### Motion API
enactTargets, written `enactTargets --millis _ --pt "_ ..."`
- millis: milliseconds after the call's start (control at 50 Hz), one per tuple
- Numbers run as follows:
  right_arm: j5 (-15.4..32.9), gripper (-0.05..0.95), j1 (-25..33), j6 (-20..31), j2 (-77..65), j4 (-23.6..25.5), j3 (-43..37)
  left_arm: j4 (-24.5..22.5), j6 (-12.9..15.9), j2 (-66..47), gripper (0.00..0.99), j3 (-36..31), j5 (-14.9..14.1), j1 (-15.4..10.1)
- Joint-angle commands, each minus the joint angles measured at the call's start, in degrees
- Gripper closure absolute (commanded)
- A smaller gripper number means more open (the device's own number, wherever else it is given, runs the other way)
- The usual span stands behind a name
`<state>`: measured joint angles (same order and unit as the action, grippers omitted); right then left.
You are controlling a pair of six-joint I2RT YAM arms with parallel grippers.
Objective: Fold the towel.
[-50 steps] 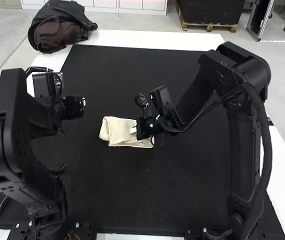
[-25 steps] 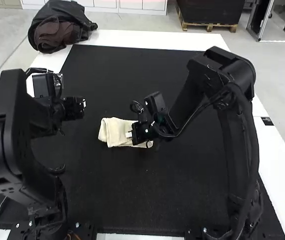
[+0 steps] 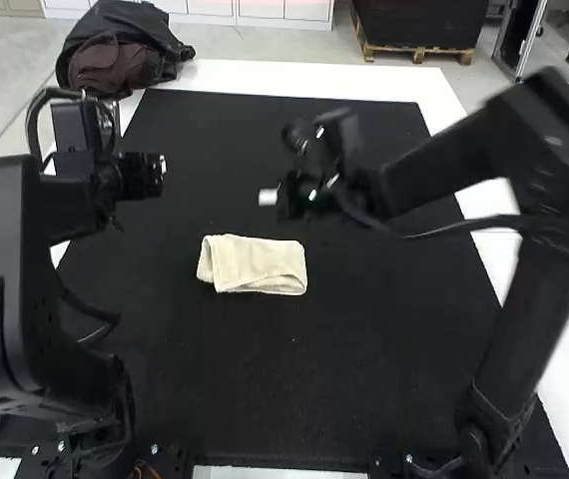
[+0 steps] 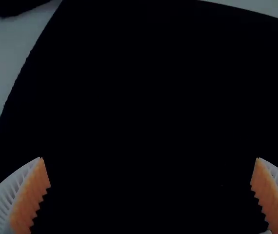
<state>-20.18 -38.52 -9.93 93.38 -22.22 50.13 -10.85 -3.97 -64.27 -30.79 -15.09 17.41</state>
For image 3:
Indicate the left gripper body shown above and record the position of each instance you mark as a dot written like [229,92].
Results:
[140,177]

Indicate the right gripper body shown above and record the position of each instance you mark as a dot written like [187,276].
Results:
[309,194]

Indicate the pale towel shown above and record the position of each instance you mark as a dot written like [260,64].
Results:
[254,264]

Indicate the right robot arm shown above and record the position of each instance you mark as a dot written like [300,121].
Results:
[529,164]

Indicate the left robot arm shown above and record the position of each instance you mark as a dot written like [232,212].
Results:
[10,249]

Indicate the black jacket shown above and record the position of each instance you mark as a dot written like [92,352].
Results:
[115,30]

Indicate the black mat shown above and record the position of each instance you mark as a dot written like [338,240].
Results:
[264,349]

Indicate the wooden pallet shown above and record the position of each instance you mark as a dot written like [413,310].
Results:
[414,52]

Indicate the grey cupboard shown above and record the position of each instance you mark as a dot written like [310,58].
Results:
[204,6]
[65,4]
[284,9]

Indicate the black crate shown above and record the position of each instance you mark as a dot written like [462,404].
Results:
[414,20]

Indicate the black wheeled case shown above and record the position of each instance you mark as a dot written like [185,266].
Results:
[511,35]

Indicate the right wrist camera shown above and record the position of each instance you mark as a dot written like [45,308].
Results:
[339,132]

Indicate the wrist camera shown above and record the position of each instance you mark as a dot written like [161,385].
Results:
[339,132]
[72,125]

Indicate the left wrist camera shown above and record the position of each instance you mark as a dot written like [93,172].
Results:
[72,125]

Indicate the grey locker wall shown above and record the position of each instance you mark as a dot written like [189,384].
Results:
[0,4]

